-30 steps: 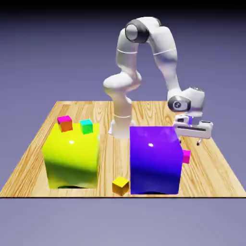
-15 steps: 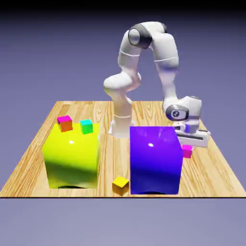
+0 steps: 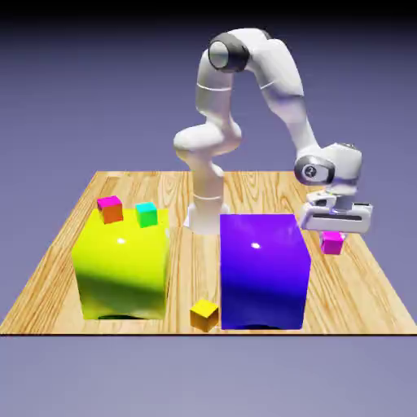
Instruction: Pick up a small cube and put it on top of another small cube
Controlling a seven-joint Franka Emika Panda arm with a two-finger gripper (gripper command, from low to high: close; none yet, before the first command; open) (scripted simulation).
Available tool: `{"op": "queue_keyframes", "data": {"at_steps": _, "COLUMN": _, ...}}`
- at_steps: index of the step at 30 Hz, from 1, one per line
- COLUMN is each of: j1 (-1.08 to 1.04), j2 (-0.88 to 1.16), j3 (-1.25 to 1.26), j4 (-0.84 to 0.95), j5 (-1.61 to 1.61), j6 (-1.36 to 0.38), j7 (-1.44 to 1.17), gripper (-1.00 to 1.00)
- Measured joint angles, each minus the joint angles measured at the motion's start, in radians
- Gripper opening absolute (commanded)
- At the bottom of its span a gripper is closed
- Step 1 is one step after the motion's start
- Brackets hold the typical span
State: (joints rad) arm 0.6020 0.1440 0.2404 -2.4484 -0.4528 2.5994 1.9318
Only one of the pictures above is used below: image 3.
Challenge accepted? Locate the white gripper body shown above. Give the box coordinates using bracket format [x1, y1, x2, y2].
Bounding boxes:
[298, 200, 375, 235]

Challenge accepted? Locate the small magenta cube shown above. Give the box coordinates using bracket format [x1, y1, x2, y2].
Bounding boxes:
[319, 230, 345, 256]

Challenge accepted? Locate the small yellow cube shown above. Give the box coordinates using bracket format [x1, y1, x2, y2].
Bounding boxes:
[189, 298, 220, 333]

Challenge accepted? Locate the small green cube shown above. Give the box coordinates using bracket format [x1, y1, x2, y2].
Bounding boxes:
[134, 201, 159, 229]

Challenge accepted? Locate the small orange cube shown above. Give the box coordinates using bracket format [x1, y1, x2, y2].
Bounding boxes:
[96, 195, 125, 225]

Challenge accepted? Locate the large purple box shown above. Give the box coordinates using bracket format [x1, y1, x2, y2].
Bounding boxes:
[219, 213, 311, 331]

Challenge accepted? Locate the large yellow box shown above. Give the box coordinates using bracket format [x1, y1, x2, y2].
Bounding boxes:
[71, 207, 171, 321]

